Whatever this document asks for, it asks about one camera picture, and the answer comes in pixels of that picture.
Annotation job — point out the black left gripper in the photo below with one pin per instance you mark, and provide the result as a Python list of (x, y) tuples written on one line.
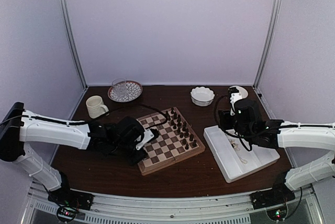
[(134, 159)]

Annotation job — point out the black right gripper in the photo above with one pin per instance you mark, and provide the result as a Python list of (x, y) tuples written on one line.
[(223, 115)]

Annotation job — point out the patterned brown rim plate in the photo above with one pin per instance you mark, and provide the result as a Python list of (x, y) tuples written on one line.
[(134, 90)]

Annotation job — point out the aluminium frame post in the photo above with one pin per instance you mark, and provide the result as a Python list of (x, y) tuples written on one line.
[(276, 7), (71, 42)]

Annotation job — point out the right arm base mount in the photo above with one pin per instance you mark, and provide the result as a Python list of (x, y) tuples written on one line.
[(278, 194)]

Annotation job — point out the cream round bowl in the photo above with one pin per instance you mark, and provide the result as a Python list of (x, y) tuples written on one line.
[(243, 91)]

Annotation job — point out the white plastic divided tray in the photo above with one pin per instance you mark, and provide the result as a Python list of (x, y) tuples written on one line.
[(227, 158)]

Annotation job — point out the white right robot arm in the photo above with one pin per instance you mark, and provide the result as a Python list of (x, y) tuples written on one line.
[(298, 135)]

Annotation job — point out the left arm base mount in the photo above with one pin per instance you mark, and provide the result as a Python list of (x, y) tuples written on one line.
[(69, 202)]

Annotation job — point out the pile of white chess pieces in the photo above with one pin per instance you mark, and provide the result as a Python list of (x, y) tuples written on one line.
[(235, 146)]

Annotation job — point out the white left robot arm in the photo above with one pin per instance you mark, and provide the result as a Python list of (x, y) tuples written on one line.
[(20, 127)]

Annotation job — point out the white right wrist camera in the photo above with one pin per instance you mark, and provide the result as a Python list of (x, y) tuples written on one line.
[(234, 99)]

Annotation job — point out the clear drinking glass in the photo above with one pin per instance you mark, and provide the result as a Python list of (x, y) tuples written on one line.
[(120, 87)]

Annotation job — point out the left aluminium frame post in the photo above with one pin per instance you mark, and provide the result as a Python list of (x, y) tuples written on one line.
[(71, 42)]

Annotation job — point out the wooden chess board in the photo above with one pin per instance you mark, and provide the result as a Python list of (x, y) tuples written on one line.
[(162, 152)]

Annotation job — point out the cream ceramic mug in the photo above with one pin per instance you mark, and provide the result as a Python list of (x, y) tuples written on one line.
[(95, 106)]

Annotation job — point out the right aluminium frame post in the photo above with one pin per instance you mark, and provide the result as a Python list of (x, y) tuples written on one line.
[(276, 7)]

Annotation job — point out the dark chess pieces row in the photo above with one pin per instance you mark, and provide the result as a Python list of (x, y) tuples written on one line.
[(176, 127)]

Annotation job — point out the white scalloped bowl black rim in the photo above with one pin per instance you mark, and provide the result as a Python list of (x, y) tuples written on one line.
[(202, 96)]

